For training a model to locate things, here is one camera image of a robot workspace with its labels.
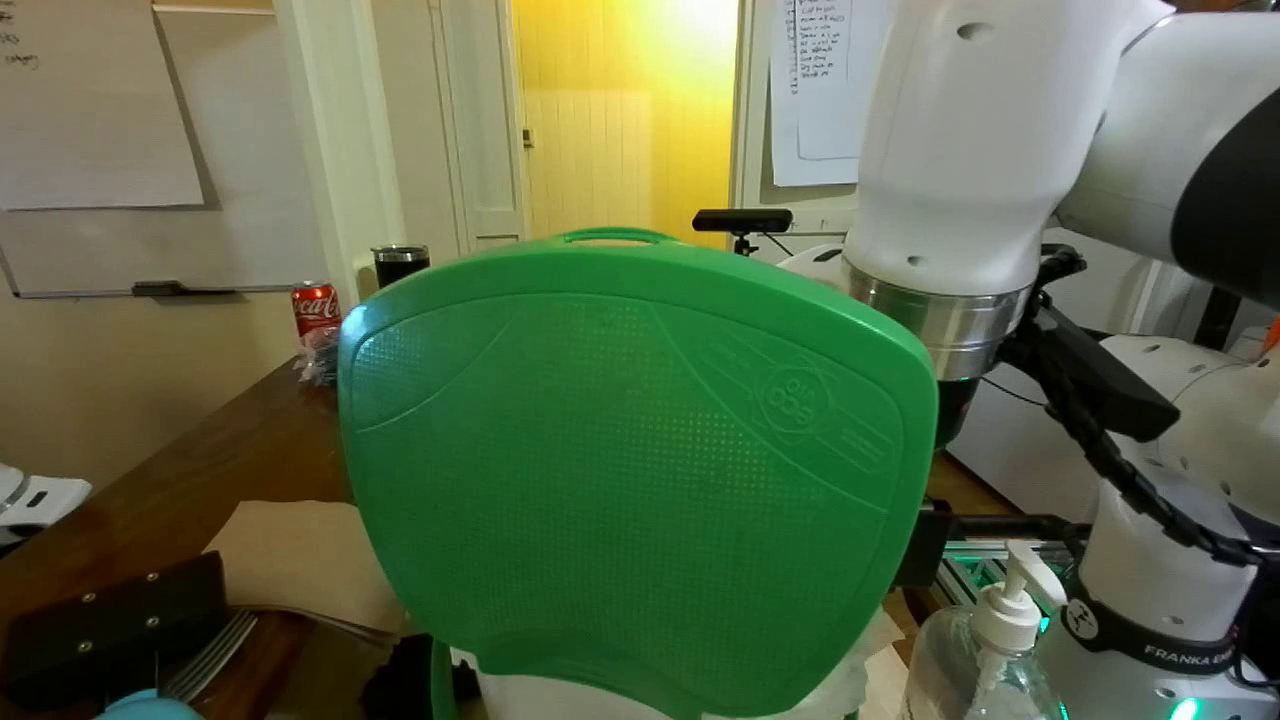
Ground red soda can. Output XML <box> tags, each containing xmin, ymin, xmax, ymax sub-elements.
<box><xmin>290</xmin><ymin>275</ymin><xmax>343</xmax><ymax>389</ymax></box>

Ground clear pump bottle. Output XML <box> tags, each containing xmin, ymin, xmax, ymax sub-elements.
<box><xmin>909</xmin><ymin>539</ymin><xmax>1073</xmax><ymax>720</ymax></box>

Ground small black object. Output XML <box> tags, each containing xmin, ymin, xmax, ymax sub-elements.
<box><xmin>357</xmin><ymin>628</ymin><xmax>466</xmax><ymax>720</ymax></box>

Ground green plastic bin lid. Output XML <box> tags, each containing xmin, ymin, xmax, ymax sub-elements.
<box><xmin>334</xmin><ymin>224</ymin><xmax>945</xmax><ymax>720</ymax></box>

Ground white panel door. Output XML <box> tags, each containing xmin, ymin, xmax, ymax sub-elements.
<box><xmin>425</xmin><ymin>0</ymin><xmax>534</xmax><ymax>255</ymax></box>

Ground black bar camera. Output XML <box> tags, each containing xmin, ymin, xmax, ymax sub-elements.
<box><xmin>687</xmin><ymin>205</ymin><xmax>802</xmax><ymax>261</ymax></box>

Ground dark wooden table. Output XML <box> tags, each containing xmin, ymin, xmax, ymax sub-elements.
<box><xmin>0</xmin><ymin>354</ymin><xmax>1024</xmax><ymax>720</ymax></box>

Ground metal forks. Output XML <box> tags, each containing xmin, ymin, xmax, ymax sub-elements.
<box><xmin>162</xmin><ymin>607</ymin><xmax>261</xmax><ymax>709</ymax></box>

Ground black case with screws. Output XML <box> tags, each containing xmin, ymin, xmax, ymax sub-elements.
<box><xmin>0</xmin><ymin>546</ymin><xmax>241</xmax><ymax>711</ymax></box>

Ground white paper sheet on whiteboard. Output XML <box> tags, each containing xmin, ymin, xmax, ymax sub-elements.
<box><xmin>0</xmin><ymin>0</ymin><xmax>213</xmax><ymax>217</ymax></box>

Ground large whiteboard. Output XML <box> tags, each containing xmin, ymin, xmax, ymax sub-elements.
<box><xmin>0</xmin><ymin>0</ymin><xmax>334</xmax><ymax>302</ymax></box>

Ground white flat device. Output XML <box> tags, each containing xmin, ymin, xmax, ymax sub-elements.
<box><xmin>0</xmin><ymin>460</ymin><xmax>98</xmax><ymax>539</ymax></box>

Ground handwritten paper list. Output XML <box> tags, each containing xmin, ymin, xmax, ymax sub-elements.
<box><xmin>770</xmin><ymin>0</ymin><xmax>906</xmax><ymax>192</ymax></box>

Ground black cup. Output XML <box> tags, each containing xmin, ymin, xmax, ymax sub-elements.
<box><xmin>369</xmin><ymin>245</ymin><xmax>436</xmax><ymax>293</ymax></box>

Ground brown paper napkin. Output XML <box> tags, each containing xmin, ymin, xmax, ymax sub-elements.
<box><xmin>851</xmin><ymin>604</ymin><xmax>930</xmax><ymax>720</ymax></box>

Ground black marker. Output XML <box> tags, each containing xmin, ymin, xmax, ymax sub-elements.
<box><xmin>129</xmin><ymin>275</ymin><xmax>247</xmax><ymax>300</ymax></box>

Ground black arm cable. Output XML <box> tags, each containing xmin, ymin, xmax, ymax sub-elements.
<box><xmin>998</xmin><ymin>241</ymin><xmax>1268</xmax><ymax>571</ymax></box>

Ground blue bowl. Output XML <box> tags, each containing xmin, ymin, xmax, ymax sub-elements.
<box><xmin>98</xmin><ymin>683</ymin><xmax>209</xmax><ymax>720</ymax></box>

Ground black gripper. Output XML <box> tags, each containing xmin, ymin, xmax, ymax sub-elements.
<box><xmin>935</xmin><ymin>376</ymin><xmax>989</xmax><ymax>453</ymax></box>

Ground aluminium frame with green light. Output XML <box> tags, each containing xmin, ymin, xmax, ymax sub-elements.
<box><xmin>917</xmin><ymin>526</ymin><xmax>1087</xmax><ymax>630</ymax></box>

